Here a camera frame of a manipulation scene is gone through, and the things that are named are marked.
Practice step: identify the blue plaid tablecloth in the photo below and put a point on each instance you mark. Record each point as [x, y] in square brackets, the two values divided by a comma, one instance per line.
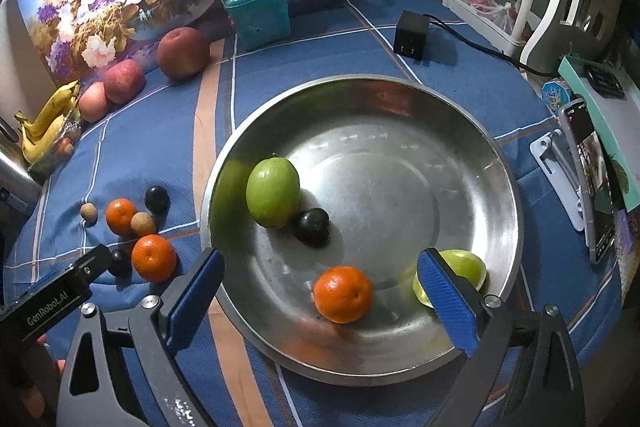
[350, 47]

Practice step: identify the black power adapter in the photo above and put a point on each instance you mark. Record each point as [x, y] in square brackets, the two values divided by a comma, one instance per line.
[411, 32]

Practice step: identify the large green apple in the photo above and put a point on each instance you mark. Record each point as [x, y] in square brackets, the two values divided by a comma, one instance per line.
[272, 192]

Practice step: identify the steel bowl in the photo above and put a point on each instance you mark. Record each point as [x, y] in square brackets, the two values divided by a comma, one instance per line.
[390, 167]

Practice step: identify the person's left hand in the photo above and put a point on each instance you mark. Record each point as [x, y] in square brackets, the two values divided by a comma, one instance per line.
[30, 387]

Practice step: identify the dark plum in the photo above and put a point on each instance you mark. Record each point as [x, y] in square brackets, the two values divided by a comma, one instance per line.
[310, 227]
[156, 199]
[121, 263]

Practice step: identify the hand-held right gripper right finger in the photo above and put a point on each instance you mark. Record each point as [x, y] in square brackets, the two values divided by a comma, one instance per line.
[447, 302]

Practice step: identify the steel thermos jug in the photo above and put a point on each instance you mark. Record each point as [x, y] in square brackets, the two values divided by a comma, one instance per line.
[15, 177]

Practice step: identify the teal plastic box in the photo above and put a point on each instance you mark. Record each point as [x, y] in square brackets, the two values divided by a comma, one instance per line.
[260, 22]

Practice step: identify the white phone stand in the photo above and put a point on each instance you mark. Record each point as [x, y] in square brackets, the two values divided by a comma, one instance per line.
[552, 157]

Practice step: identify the small tangerine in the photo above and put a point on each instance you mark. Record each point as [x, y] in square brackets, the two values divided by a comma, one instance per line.
[63, 148]

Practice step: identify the teal cardboard box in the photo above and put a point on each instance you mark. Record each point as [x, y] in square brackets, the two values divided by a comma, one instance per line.
[612, 127]

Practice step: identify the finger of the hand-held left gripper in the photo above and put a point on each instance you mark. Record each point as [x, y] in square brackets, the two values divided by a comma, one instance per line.
[95, 261]

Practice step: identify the dark red apple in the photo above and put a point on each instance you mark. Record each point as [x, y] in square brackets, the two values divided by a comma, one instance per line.
[183, 53]

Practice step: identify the pink apple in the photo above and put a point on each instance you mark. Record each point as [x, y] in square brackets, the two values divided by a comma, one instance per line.
[92, 102]

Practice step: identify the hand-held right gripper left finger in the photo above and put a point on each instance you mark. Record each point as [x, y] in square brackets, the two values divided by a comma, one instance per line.
[197, 297]

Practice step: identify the clear plastic tray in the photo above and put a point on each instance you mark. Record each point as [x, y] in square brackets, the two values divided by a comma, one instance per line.
[50, 164]

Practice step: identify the small brown kiwi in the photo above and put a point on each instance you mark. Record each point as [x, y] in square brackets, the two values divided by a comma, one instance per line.
[143, 224]
[88, 212]

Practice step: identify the orange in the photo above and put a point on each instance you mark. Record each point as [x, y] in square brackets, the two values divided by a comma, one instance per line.
[342, 294]
[120, 216]
[153, 258]

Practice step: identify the small green apple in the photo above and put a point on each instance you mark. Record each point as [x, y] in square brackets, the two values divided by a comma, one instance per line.
[467, 269]

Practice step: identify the round blue white tin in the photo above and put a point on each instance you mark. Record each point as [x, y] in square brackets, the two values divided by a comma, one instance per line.
[556, 96]

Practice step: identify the pink plastic bag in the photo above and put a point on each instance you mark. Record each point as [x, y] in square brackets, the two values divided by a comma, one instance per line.
[485, 4]

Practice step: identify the smartphone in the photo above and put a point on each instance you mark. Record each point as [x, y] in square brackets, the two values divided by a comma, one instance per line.
[595, 197]

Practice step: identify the yellow banana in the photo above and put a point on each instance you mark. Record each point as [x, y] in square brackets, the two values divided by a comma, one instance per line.
[42, 139]
[55, 104]

